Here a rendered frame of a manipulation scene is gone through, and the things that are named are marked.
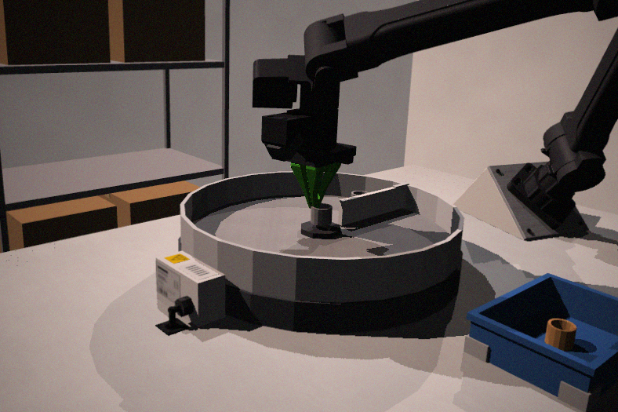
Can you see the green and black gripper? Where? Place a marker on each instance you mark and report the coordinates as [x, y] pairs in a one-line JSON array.
[[309, 165]]

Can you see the bronze bushing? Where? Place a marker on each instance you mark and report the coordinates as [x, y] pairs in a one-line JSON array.
[[560, 334]]

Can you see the blue crate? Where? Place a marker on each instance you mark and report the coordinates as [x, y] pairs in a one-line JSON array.
[[504, 332]]

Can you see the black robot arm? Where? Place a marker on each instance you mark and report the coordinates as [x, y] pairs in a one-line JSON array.
[[574, 145]]

